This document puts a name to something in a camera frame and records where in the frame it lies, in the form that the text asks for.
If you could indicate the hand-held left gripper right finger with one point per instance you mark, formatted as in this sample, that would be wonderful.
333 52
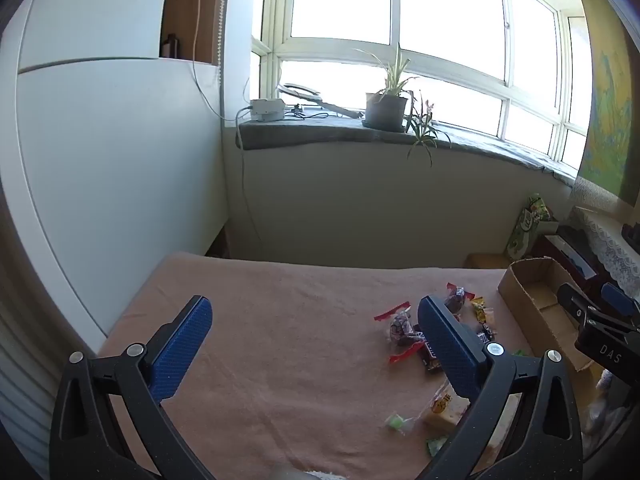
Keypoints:
450 350

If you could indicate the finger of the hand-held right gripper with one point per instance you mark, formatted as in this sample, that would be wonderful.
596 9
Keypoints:
617 299
575 302

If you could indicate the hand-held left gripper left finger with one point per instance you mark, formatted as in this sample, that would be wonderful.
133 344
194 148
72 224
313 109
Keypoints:
180 350

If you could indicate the cardboard box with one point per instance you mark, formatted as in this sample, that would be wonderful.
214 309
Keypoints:
530 280

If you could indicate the pale yellow snack packet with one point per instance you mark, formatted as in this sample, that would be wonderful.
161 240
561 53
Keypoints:
490 317

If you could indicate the large red-wrapped dark cake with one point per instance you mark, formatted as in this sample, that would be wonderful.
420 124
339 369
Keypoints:
400 330

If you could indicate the clear bread packet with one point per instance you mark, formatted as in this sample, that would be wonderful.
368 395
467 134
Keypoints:
442 405

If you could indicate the dark blue chocolate bar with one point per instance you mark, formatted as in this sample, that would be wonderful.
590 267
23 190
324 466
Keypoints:
430 357

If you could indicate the dark red box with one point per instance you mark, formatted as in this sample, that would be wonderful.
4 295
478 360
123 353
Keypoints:
565 255

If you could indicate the white lace-covered side table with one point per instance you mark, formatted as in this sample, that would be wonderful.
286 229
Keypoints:
615 250

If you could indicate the small red-wrapped dark snack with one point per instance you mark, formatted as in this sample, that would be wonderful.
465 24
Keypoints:
455 299

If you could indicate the yellow candy packet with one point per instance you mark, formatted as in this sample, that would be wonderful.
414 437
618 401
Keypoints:
479 305

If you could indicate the dark teapot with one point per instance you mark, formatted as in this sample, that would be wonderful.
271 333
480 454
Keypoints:
631 234

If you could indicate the green printed bag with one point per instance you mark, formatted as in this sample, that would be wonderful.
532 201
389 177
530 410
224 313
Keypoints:
530 230

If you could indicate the green candy packet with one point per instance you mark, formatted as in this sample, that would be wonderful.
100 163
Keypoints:
397 422
435 445

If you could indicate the wooden stool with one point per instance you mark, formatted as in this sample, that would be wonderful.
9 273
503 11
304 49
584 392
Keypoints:
487 260

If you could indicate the white wardrobe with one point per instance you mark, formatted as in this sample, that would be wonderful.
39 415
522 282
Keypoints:
100 160

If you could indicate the potted spider plant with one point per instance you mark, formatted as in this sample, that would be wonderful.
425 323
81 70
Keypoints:
385 110

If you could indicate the white plastic device box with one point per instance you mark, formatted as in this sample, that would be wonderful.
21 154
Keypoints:
265 109

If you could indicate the landscape wall scroll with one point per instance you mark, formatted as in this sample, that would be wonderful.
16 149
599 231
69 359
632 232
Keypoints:
607 110

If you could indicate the white window frame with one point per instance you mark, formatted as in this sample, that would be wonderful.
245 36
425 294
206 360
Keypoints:
400 45

